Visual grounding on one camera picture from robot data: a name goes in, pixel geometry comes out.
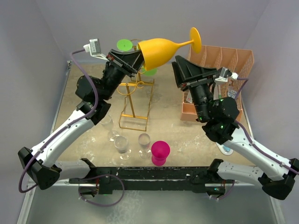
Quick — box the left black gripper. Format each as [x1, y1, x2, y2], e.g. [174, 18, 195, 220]
[100, 49, 150, 101]

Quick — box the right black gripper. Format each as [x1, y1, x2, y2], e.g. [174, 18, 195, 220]
[171, 56, 218, 121]

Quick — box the small green wine glass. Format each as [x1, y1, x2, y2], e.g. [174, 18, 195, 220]
[116, 39, 133, 51]

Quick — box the large green wine glass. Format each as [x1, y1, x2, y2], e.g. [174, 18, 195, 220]
[139, 68, 157, 77]

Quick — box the yellow plastic goblet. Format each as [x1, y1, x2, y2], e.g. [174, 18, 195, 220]
[138, 27, 202, 71]

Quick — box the clear glass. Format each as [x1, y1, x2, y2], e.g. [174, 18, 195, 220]
[138, 133, 151, 160]
[100, 114, 119, 141]
[114, 136, 131, 160]

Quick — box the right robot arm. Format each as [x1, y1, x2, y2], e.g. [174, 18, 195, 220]
[172, 56, 299, 200]

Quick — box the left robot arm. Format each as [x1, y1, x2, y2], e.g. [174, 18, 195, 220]
[18, 49, 144, 193]

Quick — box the round blue tin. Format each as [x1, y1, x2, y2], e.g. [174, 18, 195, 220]
[227, 90, 239, 100]

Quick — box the orange plastic desk organizer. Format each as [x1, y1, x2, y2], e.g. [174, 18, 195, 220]
[187, 45, 254, 122]

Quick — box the pink plastic goblet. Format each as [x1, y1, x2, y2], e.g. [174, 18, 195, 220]
[151, 140, 171, 166]

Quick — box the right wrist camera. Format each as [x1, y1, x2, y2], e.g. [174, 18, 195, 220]
[214, 67, 238, 85]

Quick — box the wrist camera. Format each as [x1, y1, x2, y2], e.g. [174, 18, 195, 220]
[214, 67, 238, 85]
[83, 38, 108, 61]

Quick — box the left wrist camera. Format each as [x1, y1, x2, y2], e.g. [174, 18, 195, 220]
[83, 38, 108, 61]

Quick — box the gold wire glass rack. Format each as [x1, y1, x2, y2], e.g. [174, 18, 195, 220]
[116, 38, 156, 132]

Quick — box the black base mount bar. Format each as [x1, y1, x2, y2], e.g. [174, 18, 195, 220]
[69, 159, 232, 196]

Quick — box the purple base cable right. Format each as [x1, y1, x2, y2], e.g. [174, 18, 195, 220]
[209, 181, 235, 201]

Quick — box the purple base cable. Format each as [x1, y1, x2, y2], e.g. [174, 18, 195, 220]
[209, 181, 235, 201]
[78, 174, 126, 207]

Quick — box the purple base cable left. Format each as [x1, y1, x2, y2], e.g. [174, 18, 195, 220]
[78, 174, 126, 207]

